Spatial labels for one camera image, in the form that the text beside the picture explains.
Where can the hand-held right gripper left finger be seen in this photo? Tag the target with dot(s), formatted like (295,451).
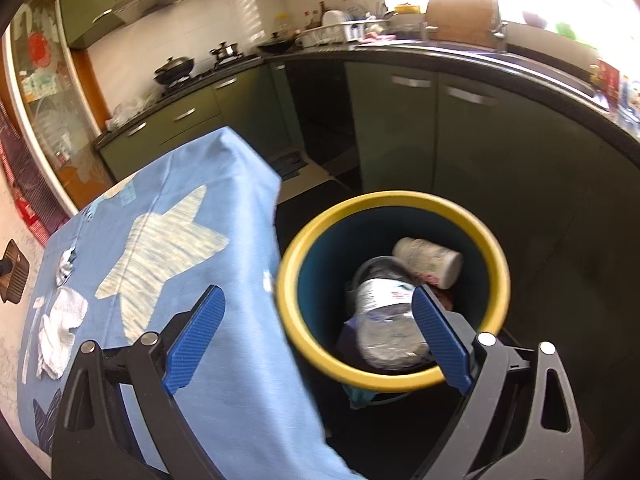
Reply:
(192,342)

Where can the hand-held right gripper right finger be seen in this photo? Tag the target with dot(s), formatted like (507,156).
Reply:
(442,342)

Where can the clear plastic bottle white label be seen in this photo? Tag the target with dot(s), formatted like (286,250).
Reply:
(385,295)

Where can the white printed cup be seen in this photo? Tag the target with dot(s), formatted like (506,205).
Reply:
(427,260)

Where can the trash bin with yellow rim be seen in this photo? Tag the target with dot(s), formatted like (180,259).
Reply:
(320,230)

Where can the blue printed tablecloth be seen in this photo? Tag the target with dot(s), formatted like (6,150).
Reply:
(240,260)

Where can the crumpled white paper towel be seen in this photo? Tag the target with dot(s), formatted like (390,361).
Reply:
(60,330)

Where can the crumpled silver wrapper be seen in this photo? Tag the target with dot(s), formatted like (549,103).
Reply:
(66,266)

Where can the brown ribbed object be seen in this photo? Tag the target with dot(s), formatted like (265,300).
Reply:
(15,275)

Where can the green sink-side lower cabinets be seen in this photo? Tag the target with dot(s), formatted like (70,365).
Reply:
(450,150)

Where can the dark floor mat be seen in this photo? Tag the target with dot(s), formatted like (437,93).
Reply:
(289,165)

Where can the purple checked apron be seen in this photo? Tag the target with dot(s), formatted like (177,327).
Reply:
(37,180)

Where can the green stove-side lower cabinets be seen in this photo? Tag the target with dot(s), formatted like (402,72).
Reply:
(200,115)

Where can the clear plastic bags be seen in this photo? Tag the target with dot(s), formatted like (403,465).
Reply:
(127,112)

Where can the dark built-in appliance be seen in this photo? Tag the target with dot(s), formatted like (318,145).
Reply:
(320,110)

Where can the gas stove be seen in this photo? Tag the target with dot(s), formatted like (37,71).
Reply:
(210,72)

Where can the glass sliding door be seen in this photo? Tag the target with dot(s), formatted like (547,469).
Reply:
(50,110)

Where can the black wok with lid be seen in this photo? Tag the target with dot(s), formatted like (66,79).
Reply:
(172,69)

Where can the black countertop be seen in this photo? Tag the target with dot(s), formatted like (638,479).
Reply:
(425,52)

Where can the small black pot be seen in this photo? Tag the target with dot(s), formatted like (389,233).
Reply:
(225,52)

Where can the red packet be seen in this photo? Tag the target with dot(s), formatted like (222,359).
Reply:
(605,82)

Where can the black frying pan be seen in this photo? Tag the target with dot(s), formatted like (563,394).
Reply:
(275,45)

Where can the steel kitchen faucet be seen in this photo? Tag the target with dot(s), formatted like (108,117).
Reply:
(499,35)

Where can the pink cloth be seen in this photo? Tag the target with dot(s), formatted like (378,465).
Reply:
(377,36)

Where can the wooden cutting board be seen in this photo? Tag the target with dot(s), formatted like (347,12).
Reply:
(460,20)

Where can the white dish rack with dishes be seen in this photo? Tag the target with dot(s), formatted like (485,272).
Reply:
(340,27)

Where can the yellow lidded container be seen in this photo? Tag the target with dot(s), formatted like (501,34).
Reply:
(407,9)

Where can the green upper cabinets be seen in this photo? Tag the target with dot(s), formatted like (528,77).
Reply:
(90,0)

